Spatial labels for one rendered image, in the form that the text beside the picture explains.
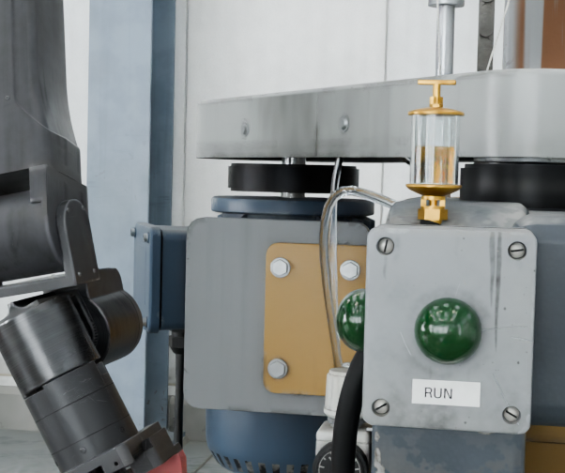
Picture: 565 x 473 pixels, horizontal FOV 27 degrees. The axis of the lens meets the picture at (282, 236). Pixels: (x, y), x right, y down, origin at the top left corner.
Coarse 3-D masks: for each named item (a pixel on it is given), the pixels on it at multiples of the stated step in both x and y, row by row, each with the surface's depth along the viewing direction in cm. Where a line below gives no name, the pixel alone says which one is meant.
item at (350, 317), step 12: (348, 300) 55; (360, 300) 54; (348, 312) 54; (360, 312) 54; (336, 324) 55; (348, 324) 54; (360, 324) 54; (348, 336) 54; (360, 336) 54; (360, 348) 55
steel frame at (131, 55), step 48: (96, 0) 548; (144, 0) 544; (96, 48) 549; (144, 48) 545; (96, 96) 551; (144, 96) 546; (96, 144) 552; (144, 144) 548; (96, 192) 553; (144, 192) 549; (96, 240) 554; (144, 336) 552; (144, 384) 553
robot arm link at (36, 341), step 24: (24, 312) 76; (48, 312) 76; (72, 312) 78; (0, 336) 76; (24, 336) 76; (48, 336) 76; (72, 336) 76; (96, 336) 81; (24, 360) 76; (48, 360) 75; (72, 360) 76; (24, 384) 76
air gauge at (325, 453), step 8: (328, 448) 78; (320, 456) 78; (328, 456) 78; (360, 456) 78; (320, 464) 78; (328, 464) 78; (360, 464) 78; (368, 464) 79; (320, 472) 78; (328, 472) 78; (360, 472) 78
